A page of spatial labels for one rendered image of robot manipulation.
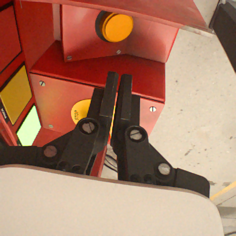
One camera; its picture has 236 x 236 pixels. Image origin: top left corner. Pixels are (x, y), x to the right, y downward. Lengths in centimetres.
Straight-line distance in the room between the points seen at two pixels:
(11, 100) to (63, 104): 7
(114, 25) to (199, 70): 95
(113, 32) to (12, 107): 13
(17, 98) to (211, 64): 103
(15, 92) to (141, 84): 13
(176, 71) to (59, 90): 95
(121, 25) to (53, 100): 12
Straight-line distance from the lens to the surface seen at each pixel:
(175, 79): 115
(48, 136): 64
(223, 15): 91
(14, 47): 19
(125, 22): 22
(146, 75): 23
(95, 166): 149
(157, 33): 24
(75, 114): 24
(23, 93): 21
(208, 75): 116
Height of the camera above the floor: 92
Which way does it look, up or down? 40 degrees down
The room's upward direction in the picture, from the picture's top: 166 degrees counter-clockwise
